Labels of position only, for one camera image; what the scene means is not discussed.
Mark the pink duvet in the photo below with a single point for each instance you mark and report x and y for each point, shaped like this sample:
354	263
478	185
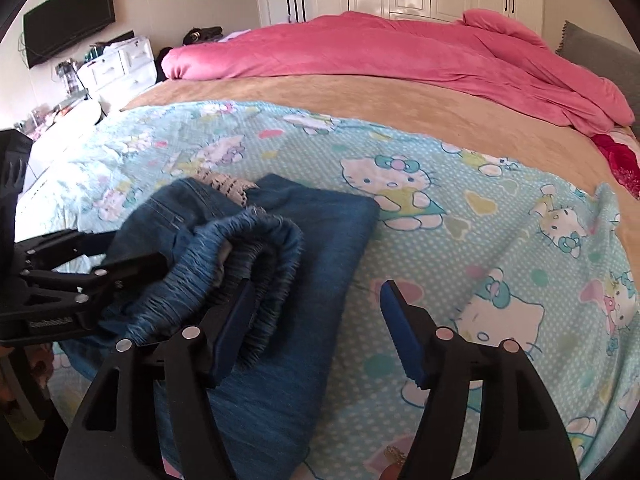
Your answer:
400	45

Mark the cartoon cat printed blanket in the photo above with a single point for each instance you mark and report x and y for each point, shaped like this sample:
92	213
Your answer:
475	260

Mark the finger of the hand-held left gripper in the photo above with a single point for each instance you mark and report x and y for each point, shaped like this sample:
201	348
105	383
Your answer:
55	252
65	310

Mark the black wall television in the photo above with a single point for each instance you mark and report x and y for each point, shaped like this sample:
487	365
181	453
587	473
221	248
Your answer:
65	20

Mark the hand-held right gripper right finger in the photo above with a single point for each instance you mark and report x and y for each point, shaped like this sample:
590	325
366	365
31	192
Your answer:
400	330

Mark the blue denim pants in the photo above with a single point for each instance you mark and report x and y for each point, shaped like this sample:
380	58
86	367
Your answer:
310	240

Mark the white dresser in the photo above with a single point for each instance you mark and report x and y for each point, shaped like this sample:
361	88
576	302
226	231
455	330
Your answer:
125	60

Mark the cluttered white table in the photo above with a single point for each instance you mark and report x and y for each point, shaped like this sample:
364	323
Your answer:
65	130

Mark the grey quilted cushion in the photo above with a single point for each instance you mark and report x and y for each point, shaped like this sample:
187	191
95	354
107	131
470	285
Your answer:
600	50

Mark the black bag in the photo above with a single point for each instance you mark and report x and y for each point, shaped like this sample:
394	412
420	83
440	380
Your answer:
202	35

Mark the red floral cloth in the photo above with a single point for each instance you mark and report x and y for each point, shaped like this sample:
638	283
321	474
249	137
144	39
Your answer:
620	160

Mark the tan bed sheet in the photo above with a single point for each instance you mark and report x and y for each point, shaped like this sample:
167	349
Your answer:
400	105

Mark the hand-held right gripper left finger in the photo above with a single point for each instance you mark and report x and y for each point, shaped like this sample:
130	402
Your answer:
235	330

